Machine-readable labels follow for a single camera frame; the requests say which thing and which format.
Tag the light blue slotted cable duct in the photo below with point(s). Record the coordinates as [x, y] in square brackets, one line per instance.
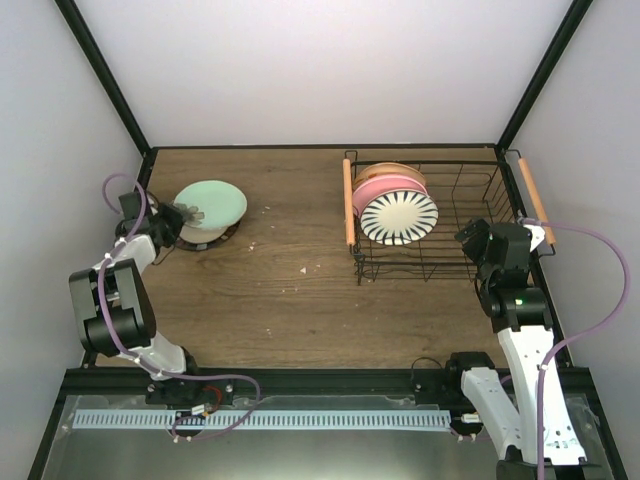
[404, 420]

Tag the pink plate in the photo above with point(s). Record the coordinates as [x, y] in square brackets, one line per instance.
[372, 188]

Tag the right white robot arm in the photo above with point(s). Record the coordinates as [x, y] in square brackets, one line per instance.
[531, 429]

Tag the beige orange rimmed plate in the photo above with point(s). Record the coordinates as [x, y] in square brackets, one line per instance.
[387, 168]

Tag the white blue striped plate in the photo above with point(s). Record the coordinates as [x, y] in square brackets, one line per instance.
[399, 218]

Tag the black wire dish rack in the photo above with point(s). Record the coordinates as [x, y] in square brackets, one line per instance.
[472, 184]

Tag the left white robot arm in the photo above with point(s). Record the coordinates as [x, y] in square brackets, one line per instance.
[113, 311]

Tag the brown rimmed cream plate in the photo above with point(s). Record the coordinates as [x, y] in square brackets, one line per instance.
[196, 239]

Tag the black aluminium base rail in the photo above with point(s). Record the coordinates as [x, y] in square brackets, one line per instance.
[427, 386]

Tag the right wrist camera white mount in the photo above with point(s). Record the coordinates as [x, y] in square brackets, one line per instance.
[536, 230]

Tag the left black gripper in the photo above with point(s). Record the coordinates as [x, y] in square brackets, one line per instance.
[179, 218]

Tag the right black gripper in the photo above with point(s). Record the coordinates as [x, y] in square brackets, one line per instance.
[473, 247]

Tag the mint green floral plate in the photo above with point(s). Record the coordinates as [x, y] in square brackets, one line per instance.
[222, 203]

